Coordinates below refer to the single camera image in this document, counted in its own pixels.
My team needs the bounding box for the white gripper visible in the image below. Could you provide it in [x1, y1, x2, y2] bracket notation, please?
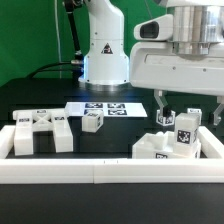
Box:
[130, 42, 224, 126]

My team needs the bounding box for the white U-shaped fence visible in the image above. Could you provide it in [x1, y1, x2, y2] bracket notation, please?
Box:
[0, 125, 224, 184]

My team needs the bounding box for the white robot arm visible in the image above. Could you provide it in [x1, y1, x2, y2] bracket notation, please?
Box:
[80, 0, 224, 124]

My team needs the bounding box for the white marker base plate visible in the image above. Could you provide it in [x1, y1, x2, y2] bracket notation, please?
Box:
[65, 102, 147, 117]

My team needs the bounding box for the white chair seat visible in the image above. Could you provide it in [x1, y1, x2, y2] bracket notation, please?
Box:
[132, 131, 201, 159]

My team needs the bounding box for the white tagged cube far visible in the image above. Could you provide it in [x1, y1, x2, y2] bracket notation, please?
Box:
[187, 108, 202, 123]

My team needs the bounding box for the white chair back frame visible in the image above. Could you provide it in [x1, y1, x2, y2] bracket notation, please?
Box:
[13, 108, 73, 156]

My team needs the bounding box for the white tagged cube nut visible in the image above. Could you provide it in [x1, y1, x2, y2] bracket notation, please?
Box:
[156, 109, 176, 126]

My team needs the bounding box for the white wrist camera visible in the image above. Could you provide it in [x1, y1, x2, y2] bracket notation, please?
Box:
[134, 14, 174, 41]

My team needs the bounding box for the black cable bundle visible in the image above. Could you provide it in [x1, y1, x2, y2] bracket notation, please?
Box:
[26, 0, 86, 79]

